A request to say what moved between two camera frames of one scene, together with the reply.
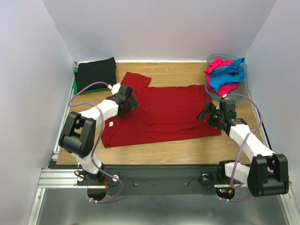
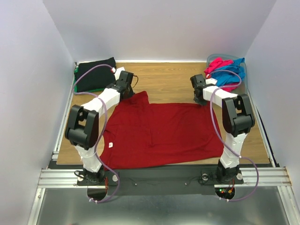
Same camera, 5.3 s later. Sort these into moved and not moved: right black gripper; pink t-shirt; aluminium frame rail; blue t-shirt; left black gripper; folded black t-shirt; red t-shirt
Moved: left black gripper; red t-shirt; right black gripper
Not moved: blue t-shirt; aluminium frame rail; pink t-shirt; folded black t-shirt
